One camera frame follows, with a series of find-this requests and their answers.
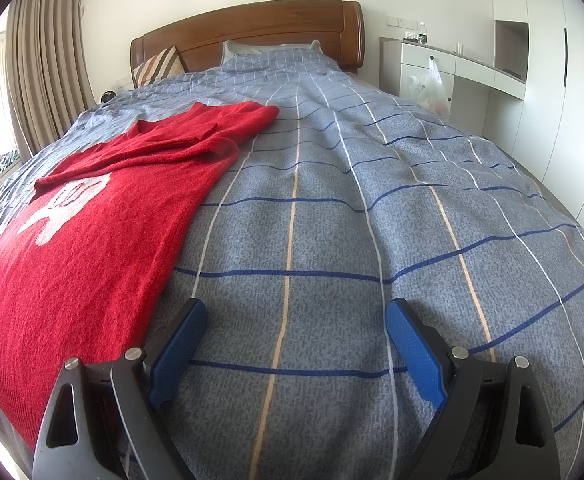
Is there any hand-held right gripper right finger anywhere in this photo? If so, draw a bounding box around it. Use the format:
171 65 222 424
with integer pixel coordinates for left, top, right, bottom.
385 297 558 480

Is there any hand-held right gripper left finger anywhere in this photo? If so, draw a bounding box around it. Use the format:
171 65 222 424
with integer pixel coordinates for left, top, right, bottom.
32 298 209 480

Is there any red knit sweater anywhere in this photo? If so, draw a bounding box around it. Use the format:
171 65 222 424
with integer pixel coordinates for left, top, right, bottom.
0 101 280 453

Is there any blue checked blanket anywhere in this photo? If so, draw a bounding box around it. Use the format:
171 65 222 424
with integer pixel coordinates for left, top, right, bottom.
0 41 584 480

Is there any beige curtain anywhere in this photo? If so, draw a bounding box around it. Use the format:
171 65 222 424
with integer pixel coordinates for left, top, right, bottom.
3 0 95 161

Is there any striped brown pillow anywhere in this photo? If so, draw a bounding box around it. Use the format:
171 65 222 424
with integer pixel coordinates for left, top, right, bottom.
134 45 185 88

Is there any clear plastic bag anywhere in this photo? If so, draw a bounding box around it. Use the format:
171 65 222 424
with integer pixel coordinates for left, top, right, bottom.
407 57 453 118

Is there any white desk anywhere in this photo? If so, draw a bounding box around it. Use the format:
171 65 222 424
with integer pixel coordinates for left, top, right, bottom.
378 36 527 136

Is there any grey pillow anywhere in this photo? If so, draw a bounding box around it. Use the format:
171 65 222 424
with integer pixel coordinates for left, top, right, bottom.
221 39 323 66

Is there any white wardrobe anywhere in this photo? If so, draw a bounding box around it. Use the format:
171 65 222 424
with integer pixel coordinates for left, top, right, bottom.
486 0 584 221

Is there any wooden bed headboard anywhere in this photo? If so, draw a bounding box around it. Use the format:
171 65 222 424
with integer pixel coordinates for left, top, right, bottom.
130 1 366 88

